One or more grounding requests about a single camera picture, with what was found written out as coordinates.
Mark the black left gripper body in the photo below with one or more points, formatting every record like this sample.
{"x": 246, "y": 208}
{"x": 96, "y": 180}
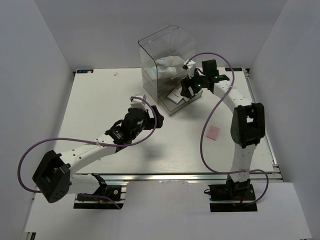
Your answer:
{"x": 149, "y": 123}

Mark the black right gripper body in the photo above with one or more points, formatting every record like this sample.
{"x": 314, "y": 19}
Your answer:
{"x": 197, "y": 83}

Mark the white square pad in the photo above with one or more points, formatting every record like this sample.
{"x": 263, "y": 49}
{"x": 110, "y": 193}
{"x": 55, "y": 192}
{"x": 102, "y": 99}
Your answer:
{"x": 174, "y": 99}

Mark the clear acrylic organizer with drawers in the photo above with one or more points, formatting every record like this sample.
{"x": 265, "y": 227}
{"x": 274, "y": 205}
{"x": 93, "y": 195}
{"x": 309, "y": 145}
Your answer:
{"x": 162, "y": 56}

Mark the pink makeup packet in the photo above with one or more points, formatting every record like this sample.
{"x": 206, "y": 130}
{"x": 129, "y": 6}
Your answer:
{"x": 213, "y": 133}

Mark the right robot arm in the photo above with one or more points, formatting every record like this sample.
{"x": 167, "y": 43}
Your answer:
{"x": 248, "y": 119}

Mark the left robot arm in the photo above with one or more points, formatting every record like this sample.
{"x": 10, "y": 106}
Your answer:
{"x": 56, "y": 175}

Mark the blue label sticker right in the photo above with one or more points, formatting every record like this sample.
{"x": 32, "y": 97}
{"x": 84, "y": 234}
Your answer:
{"x": 235, "y": 69}

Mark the blue label sticker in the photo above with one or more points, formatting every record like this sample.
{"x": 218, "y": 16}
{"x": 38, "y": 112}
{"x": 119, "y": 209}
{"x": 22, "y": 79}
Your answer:
{"x": 235, "y": 69}
{"x": 84, "y": 71}

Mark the blue label sticker left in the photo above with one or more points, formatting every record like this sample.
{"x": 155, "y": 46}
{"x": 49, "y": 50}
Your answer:
{"x": 84, "y": 71}

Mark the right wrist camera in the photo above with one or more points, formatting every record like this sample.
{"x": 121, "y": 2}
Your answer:
{"x": 190, "y": 66}

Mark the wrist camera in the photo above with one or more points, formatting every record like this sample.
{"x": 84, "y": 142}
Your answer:
{"x": 190, "y": 66}
{"x": 137, "y": 102}

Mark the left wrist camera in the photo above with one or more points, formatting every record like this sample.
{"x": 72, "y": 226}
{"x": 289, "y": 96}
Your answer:
{"x": 137, "y": 102}

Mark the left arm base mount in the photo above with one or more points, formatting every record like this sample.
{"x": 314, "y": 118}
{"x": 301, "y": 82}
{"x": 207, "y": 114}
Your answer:
{"x": 93, "y": 192}

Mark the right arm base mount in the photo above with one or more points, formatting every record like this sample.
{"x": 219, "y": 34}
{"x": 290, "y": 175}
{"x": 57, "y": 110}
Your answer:
{"x": 231, "y": 197}

